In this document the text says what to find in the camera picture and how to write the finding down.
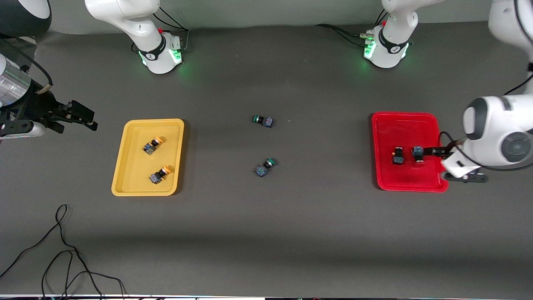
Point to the yellow plastic tray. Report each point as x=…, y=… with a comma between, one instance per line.
x=137, y=166

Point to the red push button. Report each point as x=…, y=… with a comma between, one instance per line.
x=398, y=156
x=418, y=154

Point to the red plastic tray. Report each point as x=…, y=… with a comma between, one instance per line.
x=408, y=129

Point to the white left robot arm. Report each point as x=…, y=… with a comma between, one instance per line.
x=504, y=133

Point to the yellow push button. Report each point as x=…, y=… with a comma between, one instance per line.
x=160, y=174
x=152, y=146

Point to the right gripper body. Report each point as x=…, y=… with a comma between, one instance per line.
x=36, y=106

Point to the green push button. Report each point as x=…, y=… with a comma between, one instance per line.
x=265, y=167
x=263, y=121

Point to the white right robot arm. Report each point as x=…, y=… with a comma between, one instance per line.
x=125, y=12

